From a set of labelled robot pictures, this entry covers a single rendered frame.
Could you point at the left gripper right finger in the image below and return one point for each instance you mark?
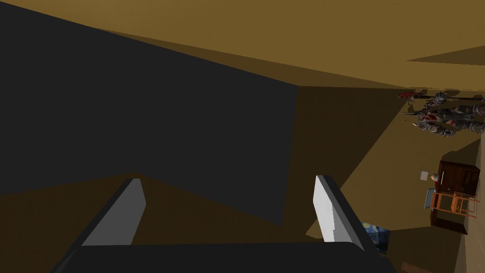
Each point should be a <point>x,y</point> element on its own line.
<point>333,212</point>

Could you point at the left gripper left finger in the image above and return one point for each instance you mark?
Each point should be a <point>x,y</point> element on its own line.
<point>117,220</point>

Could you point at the blue starry painting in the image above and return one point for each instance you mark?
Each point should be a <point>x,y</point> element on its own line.
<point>377,237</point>

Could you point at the dark grey cabinet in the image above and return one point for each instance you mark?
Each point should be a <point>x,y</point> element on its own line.
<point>144,125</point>

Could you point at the orange wooden chair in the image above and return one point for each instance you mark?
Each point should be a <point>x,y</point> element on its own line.
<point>454,203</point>

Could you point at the dark brown wooden desk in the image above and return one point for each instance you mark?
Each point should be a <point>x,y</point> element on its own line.
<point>454,193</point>

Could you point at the armoured figure statue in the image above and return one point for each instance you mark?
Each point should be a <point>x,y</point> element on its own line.
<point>443,113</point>

